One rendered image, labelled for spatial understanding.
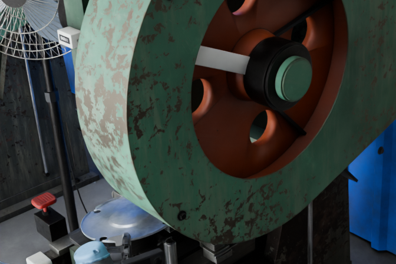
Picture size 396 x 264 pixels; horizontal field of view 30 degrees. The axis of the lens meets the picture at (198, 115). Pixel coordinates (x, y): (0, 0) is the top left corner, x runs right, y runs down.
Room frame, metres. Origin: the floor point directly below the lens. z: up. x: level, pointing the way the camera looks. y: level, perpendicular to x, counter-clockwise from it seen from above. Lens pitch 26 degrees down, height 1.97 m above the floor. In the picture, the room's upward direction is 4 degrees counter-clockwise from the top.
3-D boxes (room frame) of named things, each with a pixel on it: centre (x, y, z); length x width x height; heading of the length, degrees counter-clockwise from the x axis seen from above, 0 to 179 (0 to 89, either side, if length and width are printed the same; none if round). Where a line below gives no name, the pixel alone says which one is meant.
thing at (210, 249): (1.73, 0.01, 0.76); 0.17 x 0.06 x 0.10; 39
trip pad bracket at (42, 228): (1.96, 0.49, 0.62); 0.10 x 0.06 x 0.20; 39
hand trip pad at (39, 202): (1.97, 0.50, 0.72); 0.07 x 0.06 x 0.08; 129
